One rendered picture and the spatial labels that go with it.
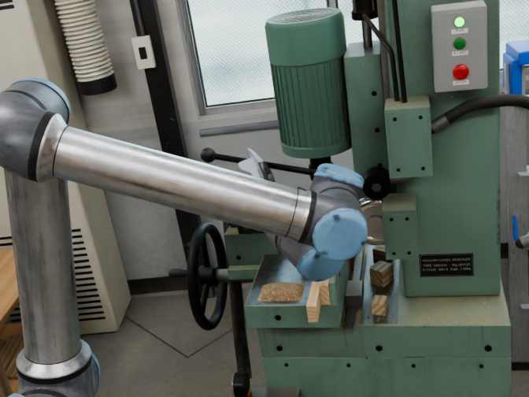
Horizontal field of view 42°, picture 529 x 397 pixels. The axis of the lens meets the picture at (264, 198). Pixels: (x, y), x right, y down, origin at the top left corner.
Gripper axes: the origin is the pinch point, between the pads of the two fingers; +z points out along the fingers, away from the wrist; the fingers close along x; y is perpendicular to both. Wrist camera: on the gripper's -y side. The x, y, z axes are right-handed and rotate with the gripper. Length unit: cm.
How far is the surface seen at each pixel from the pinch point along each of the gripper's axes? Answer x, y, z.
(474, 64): -36, -28, -31
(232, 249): 23.7, -3.0, 6.5
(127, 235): 105, -27, 145
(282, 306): 21.0, -0.7, -21.7
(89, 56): 16, -6, 142
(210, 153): -5.8, 8.3, 3.0
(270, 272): 22.3, -5.8, -7.7
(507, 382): 32, -45, -51
